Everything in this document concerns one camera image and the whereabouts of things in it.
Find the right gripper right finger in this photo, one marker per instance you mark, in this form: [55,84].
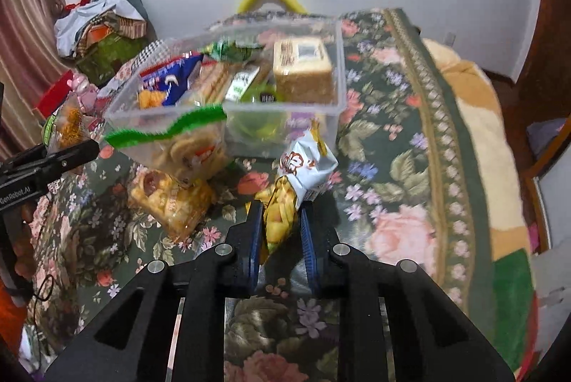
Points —
[318,236]

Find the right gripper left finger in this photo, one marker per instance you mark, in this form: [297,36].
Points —
[241,271]

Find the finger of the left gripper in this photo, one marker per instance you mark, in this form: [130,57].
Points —
[54,165]

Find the yellow and white snack bag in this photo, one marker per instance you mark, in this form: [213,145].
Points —
[302,174]

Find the green pea snack bag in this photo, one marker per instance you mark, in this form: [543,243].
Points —
[231,51]

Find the orange ramen ball snack bag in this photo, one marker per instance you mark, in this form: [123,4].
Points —
[65,128]

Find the clear bag fried snacks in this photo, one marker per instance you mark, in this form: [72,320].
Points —
[179,210]

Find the person's left hand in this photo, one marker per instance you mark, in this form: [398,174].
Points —
[25,264]

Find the red and grey box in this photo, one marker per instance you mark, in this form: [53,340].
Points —
[56,95]

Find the pink plush toy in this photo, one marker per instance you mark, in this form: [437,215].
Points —
[86,92]

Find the floral green bed blanket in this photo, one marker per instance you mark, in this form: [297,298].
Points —
[407,186]

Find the purple label biscuit pack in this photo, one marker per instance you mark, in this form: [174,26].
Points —
[295,124]

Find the green-top clear cookie bag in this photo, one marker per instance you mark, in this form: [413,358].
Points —
[187,144]

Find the blue chips snack bag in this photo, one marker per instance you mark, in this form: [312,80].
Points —
[165,84]

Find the pile of clothes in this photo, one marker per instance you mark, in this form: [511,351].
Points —
[99,36]

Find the clear plastic storage bin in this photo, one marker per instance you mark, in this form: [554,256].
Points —
[251,87]

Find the striped pink curtain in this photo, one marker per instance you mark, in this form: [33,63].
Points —
[30,64]

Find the brown cracker pack green label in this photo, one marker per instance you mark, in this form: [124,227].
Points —
[218,82]

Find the beige fleece blanket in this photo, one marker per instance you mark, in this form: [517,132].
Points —
[516,313]

